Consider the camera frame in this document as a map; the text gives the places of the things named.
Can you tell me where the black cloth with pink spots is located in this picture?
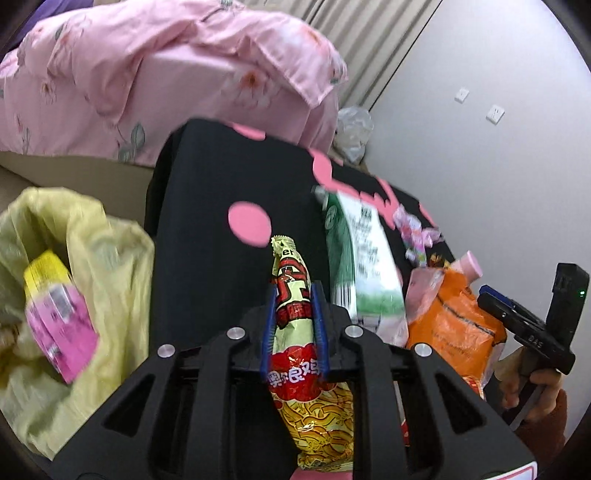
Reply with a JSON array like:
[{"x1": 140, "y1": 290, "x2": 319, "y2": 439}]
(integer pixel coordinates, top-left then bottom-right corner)
[{"x1": 144, "y1": 117, "x2": 462, "y2": 361}]

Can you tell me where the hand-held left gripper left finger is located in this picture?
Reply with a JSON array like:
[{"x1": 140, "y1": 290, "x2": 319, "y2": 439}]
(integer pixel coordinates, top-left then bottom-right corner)
[{"x1": 51, "y1": 282, "x2": 301, "y2": 480}]

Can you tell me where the yellow red noodle snack packet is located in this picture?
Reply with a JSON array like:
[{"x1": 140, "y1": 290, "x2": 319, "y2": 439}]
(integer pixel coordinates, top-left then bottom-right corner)
[{"x1": 267, "y1": 235, "x2": 356, "y2": 472}]

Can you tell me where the clear plastic bag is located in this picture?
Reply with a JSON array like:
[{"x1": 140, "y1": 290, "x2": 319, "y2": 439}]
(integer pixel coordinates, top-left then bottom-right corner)
[{"x1": 335, "y1": 106, "x2": 374, "y2": 167}]

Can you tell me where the magenta and yellow packet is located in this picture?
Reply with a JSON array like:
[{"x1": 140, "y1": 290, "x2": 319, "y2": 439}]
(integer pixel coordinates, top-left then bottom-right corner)
[{"x1": 23, "y1": 249, "x2": 100, "y2": 385}]

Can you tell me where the beige curtain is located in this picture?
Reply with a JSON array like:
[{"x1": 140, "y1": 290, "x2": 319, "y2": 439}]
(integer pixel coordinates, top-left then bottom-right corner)
[{"x1": 217, "y1": 0, "x2": 444, "y2": 112}]

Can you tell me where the beige bed base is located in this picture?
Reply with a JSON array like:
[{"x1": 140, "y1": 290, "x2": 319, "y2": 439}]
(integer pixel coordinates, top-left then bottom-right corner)
[{"x1": 0, "y1": 150, "x2": 155, "y2": 217}]

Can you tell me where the green and white packet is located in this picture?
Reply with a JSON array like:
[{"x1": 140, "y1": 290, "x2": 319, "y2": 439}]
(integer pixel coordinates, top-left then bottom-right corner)
[{"x1": 315, "y1": 185, "x2": 408, "y2": 344}]

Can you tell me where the pink cup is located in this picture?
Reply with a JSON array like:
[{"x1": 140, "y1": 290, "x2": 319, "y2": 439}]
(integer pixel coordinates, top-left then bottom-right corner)
[{"x1": 450, "y1": 250, "x2": 483, "y2": 282}]

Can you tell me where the orange snack packet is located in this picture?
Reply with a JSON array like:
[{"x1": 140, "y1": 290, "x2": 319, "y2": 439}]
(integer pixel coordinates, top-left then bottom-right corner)
[{"x1": 406, "y1": 268, "x2": 509, "y2": 398}]

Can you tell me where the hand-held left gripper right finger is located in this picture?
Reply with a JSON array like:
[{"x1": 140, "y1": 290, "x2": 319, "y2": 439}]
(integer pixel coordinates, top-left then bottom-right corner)
[{"x1": 310, "y1": 281, "x2": 539, "y2": 480}]

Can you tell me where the yellow plastic bin bag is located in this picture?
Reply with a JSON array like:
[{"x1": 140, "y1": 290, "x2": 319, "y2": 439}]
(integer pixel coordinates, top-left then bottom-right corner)
[{"x1": 0, "y1": 187, "x2": 155, "y2": 462}]

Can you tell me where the person's right forearm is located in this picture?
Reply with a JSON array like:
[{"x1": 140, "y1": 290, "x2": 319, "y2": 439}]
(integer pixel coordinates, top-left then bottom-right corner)
[{"x1": 512, "y1": 390, "x2": 570, "y2": 462}]

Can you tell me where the translucent pink plastic packet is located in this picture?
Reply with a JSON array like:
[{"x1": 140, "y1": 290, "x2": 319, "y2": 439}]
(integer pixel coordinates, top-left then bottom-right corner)
[{"x1": 406, "y1": 267, "x2": 446, "y2": 324}]

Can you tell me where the colourful crumpled candy wrapper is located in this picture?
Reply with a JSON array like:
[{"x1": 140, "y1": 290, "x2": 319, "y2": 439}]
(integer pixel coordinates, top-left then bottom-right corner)
[{"x1": 392, "y1": 205, "x2": 444, "y2": 268}]

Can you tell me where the purple pillow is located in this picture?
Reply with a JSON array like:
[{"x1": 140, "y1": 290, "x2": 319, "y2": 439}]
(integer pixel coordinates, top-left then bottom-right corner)
[{"x1": 9, "y1": 0, "x2": 95, "y2": 47}]

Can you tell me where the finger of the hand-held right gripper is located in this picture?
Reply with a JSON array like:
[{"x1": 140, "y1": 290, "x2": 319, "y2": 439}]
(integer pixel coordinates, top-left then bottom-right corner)
[
  {"x1": 478, "y1": 285, "x2": 515, "y2": 308},
  {"x1": 476, "y1": 293, "x2": 546, "y2": 340}
]

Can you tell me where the pink floral duvet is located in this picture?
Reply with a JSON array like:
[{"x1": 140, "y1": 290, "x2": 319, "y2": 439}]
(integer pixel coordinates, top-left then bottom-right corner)
[{"x1": 0, "y1": 0, "x2": 349, "y2": 167}]

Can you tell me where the person's right hand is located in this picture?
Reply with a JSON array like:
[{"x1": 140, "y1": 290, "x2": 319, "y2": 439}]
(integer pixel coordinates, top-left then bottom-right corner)
[{"x1": 500, "y1": 346, "x2": 567, "y2": 424}]

